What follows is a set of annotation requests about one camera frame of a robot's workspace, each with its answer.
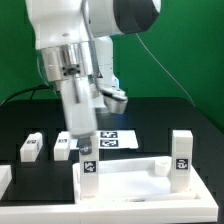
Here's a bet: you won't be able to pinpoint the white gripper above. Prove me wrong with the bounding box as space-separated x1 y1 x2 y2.
61 79 97 155

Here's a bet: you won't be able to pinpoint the white desk top tray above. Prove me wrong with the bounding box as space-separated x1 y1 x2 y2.
73 156 197 203

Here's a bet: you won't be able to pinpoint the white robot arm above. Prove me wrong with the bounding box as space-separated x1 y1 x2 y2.
25 0 162 155

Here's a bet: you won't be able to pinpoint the tag marker sheet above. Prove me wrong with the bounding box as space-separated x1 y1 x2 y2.
69 130 139 151

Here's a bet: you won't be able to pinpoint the white block left edge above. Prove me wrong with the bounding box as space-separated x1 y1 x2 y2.
0 165 12 200

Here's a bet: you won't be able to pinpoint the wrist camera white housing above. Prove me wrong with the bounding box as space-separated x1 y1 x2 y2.
101 88 128 114

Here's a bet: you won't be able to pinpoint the black cables on table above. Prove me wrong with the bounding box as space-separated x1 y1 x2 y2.
0 83 61 108

